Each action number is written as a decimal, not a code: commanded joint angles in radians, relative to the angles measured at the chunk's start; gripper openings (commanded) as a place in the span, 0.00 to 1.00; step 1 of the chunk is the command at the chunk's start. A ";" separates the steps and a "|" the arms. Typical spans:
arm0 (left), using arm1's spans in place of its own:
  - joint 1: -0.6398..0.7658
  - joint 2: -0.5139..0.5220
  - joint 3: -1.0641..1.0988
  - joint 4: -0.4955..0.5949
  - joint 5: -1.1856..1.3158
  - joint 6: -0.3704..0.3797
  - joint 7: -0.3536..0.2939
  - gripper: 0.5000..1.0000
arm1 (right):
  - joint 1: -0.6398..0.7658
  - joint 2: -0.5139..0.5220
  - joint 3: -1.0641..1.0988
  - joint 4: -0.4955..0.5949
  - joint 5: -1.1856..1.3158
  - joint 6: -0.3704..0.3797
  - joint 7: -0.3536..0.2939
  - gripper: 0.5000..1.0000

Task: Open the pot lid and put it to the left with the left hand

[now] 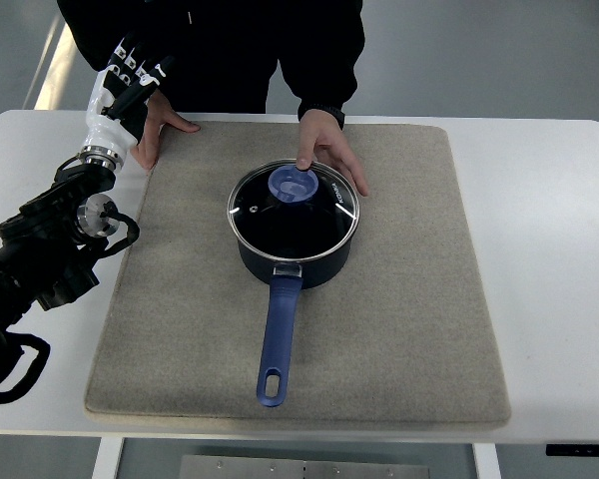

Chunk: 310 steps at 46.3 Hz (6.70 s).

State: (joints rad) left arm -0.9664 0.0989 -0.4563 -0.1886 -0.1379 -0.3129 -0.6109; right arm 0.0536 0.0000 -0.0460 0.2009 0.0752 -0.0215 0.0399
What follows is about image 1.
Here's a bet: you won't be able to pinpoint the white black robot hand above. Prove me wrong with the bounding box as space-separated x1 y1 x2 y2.
78 32 175 172

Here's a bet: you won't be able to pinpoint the person's right hand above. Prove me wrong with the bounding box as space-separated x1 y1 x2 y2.
131 90 201 172

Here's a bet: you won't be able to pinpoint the person's left hand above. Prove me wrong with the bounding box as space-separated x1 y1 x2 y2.
296 109 369 197

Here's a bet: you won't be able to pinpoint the glass lid with blue knob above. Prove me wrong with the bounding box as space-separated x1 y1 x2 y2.
228 160 359 260

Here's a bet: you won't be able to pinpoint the dark blue saucepan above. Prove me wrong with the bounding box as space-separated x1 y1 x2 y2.
231 228 355 407

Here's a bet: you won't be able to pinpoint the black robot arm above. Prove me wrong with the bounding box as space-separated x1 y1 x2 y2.
0 149 140 404

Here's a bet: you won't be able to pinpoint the person in black clothes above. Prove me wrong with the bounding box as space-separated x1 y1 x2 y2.
58 1 365 125

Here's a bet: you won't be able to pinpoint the beige felt mat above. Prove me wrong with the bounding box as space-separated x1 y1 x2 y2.
85 122 510 430

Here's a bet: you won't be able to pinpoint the white table leg left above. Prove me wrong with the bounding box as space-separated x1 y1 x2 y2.
91 437 125 479

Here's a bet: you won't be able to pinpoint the white table leg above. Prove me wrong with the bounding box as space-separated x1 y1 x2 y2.
472 443 502 479
91 437 125 479

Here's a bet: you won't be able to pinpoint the metal plate under table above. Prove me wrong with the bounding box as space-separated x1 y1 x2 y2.
179 455 430 479

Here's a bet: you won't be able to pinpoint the white table leg right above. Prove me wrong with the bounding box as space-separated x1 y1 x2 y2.
472 443 502 479

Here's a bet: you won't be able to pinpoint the black table control panel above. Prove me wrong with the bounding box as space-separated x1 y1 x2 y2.
545 443 599 458

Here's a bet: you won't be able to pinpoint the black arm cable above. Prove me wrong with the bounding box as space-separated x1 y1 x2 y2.
0 330 51 405

